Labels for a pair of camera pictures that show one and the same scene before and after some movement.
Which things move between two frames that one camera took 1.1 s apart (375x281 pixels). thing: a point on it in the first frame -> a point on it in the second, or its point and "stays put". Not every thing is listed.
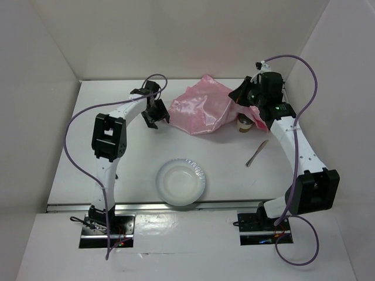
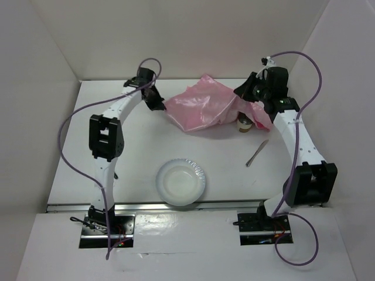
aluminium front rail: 153,207 stays put
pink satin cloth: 205,106 stays put
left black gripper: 162,113 -> 156,104
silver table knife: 247,164 stays put
